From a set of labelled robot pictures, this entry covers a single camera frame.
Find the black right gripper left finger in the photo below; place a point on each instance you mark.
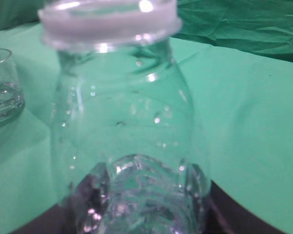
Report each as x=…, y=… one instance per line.
x=49, y=222

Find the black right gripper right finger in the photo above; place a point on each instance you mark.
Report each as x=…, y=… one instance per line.
x=234, y=212

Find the clear plastic water bottle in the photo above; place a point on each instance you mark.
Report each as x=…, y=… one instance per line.
x=128, y=151

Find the green table cloth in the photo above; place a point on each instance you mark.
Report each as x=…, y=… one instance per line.
x=245, y=102

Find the clear glass cup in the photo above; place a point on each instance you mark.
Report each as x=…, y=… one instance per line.
x=12, y=99

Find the green backdrop cloth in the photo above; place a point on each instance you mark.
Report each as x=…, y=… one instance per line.
x=261, y=27

